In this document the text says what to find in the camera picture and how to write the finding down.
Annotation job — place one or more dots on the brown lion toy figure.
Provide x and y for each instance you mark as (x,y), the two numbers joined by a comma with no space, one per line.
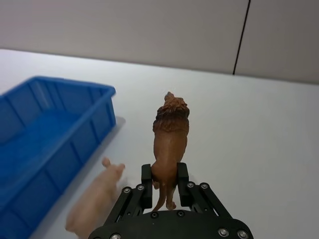
(169,139)

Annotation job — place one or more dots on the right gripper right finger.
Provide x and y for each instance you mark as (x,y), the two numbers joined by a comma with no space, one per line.
(184,189)

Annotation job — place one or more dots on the pink pig toy figure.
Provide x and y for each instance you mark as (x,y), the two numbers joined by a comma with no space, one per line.
(94,199)

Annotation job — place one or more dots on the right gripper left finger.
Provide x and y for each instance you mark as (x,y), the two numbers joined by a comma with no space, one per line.
(146,189)

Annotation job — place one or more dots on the blue plastic tray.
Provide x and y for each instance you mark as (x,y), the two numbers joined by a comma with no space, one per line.
(37,149)

